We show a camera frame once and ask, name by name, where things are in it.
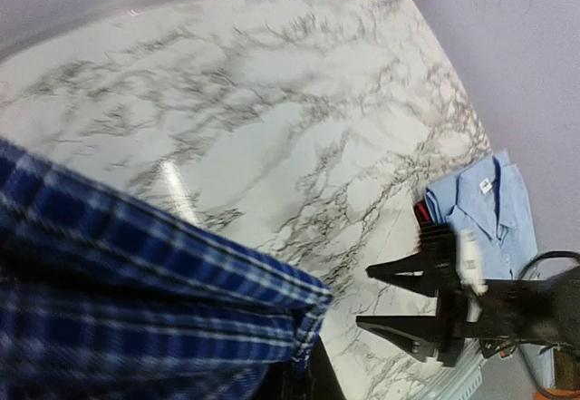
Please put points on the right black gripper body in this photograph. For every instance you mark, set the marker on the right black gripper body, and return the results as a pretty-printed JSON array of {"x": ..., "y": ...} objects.
[{"x": 539, "y": 307}]

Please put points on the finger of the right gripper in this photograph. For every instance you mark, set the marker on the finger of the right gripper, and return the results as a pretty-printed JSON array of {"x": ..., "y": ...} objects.
[
  {"x": 415, "y": 335},
  {"x": 409, "y": 273}
]

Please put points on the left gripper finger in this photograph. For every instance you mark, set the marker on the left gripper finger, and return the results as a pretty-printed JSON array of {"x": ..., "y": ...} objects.
[{"x": 320, "y": 380}]

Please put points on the red black plaid shirt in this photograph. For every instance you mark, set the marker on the red black plaid shirt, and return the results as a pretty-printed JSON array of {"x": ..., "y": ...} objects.
[{"x": 422, "y": 214}]

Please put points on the light blue shirt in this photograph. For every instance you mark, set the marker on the light blue shirt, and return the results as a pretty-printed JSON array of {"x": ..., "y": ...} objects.
[{"x": 490, "y": 199}]

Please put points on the dark blue checked shirt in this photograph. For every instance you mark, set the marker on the dark blue checked shirt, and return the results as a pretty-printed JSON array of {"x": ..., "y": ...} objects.
[{"x": 106, "y": 297}]

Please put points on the aluminium front frame rail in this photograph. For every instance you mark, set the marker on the aluminium front frame rail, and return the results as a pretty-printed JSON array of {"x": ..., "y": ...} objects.
[{"x": 459, "y": 382}]

